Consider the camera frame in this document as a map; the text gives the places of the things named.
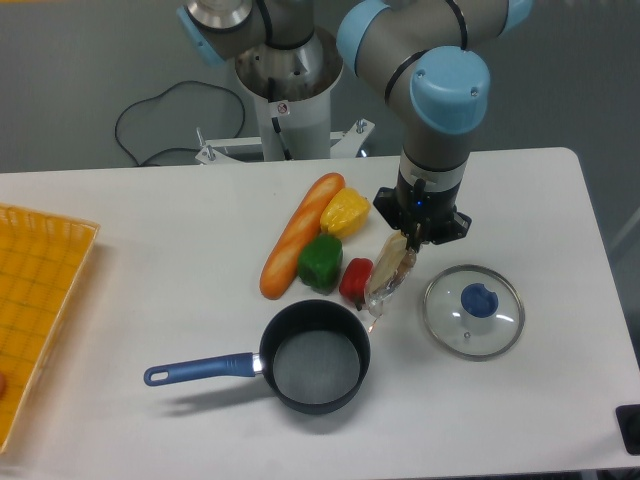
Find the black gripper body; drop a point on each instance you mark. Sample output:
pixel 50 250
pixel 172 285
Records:
pixel 436 212

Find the toast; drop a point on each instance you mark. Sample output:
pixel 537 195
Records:
pixel 394 263

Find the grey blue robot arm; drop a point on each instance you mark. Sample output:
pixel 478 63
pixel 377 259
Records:
pixel 418 56

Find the red bell pepper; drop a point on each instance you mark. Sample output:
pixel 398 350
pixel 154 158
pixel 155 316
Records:
pixel 354 280

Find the yellow bell pepper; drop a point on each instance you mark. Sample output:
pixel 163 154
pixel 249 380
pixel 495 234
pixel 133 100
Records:
pixel 345 214

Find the glass lid blue knob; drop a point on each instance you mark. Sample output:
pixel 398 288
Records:
pixel 473 312

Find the green bell pepper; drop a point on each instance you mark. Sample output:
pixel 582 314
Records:
pixel 319 263

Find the orange baguette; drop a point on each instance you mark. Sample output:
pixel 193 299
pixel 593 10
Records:
pixel 280 268

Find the black device at edge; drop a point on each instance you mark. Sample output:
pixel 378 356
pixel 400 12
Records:
pixel 628 417

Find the yellow plastic basket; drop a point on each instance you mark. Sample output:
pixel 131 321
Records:
pixel 42 257

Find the dark pot blue handle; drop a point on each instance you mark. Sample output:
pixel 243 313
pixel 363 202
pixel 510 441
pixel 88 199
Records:
pixel 314 355

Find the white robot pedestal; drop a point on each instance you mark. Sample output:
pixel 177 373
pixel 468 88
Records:
pixel 291 91

